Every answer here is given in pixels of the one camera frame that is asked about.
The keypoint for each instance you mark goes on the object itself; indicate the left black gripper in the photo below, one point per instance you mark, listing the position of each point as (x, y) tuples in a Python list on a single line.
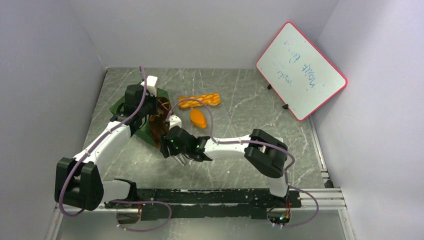
[(154, 101)]

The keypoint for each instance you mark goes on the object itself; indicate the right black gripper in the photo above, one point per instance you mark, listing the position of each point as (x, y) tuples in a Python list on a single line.
[(170, 147)]

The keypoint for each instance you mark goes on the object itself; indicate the green paper bag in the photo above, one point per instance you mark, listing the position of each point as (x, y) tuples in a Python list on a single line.
[(144, 132)]

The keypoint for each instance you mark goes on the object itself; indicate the braided fake bread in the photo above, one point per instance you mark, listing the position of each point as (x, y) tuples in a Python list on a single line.
[(210, 99)]

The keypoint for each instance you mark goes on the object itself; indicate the long metal tweezers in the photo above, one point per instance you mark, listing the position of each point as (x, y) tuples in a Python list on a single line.
[(181, 159)]

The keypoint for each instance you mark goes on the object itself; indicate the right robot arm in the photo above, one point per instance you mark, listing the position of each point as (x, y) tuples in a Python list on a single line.
[(265, 152)]

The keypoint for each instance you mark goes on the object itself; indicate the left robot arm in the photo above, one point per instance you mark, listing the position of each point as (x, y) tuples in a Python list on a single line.
[(78, 181)]

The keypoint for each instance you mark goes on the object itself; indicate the red framed whiteboard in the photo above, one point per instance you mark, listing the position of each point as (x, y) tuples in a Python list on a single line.
[(298, 72)]

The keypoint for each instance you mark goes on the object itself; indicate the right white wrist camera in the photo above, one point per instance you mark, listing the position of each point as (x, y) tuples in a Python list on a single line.
[(174, 121)]

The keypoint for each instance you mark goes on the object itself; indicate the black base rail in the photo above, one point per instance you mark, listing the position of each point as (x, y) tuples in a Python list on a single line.
[(255, 203)]

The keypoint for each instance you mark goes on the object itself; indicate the aluminium frame rail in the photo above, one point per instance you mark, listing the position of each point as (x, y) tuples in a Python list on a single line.
[(323, 215)]

